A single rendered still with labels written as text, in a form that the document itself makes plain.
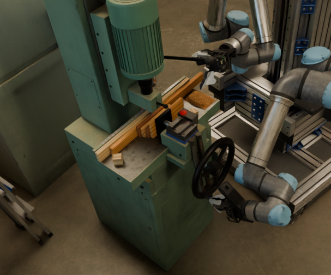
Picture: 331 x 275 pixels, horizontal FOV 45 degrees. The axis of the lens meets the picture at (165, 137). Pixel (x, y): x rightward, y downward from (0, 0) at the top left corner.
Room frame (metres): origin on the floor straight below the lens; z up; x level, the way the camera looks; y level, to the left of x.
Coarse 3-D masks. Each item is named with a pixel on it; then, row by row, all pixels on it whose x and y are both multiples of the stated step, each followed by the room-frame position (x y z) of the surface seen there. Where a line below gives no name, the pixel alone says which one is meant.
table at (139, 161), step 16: (208, 112) 1.35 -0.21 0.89; (128, 144) 1.21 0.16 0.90; (144, 144) 1.19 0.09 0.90; (160, 144) 1.18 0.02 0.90; (208, 144) 1.19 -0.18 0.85; (96, 160) 1.15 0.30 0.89; (112, 160) 1.13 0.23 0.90; (128, 160) 1.11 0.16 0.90; (144, 160) 1.10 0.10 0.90; (160, 160) 1.12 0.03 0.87; (176, 160) 1.10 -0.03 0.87; (192, 160) 1.11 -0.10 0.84; (112, 176) 1.08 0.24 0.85; (128, 176) 1.03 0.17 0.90; (144, 176) 1.05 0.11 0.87
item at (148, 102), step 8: (128, 88) 1.37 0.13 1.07; (136, 88) 1.36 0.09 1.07; (136, 96) 1.33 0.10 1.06; (144, 96) 1.31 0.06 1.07; (152, 96) 1.30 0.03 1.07; (160, 96) 1.31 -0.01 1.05; (136, 104) 1.34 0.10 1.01; (144, 104) 1.30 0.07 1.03; (152, 104) 1.28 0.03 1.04; (152, 112) 1.27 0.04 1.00
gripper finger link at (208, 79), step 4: (208, 72) 1.33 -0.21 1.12; (212, 72) 1.33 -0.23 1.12; (204, 76) 1.33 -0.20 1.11; (208, 76) 1.33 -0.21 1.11; (212, 76) 1.32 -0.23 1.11; (204, 80) 1.31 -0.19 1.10; (208, 80) 1.31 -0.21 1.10; (212, 80) 1.30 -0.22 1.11; (200, 84) 1.30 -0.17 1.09; (204, 84) 1.30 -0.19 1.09; (208, 84) 1.29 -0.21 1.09; (212, 84) 1.28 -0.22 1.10; (200, 88) 1.28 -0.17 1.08
